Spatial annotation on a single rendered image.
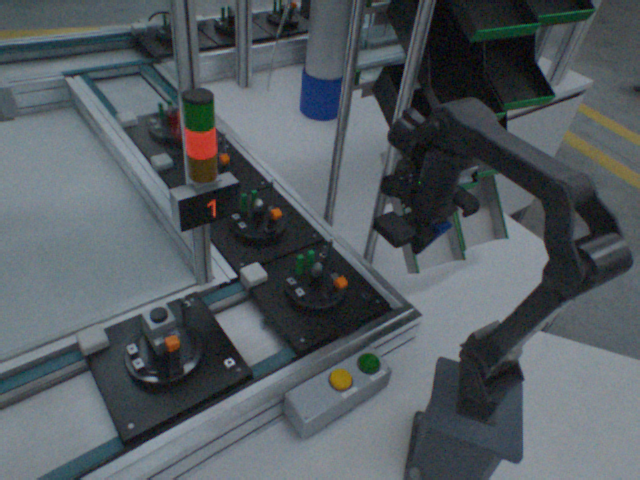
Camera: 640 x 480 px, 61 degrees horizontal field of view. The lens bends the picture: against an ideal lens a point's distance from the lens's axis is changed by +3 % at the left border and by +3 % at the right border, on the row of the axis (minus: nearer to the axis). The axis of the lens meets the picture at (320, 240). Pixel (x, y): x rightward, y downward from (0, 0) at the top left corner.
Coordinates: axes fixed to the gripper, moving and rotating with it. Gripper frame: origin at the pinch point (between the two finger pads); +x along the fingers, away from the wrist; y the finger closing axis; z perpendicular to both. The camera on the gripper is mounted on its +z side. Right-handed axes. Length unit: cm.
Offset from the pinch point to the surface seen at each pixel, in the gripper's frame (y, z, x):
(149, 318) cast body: 40.7, 20.1, 16.7
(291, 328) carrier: 15.4, 12.8, 28.3
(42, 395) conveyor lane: 59, 27, 34
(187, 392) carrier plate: 38.9, 10.5, 28.3
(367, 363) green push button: 7.4, -1.9, 28.2
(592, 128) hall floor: -319, 115, 126
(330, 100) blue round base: -53, 92, 31
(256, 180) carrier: -4, 60, 28
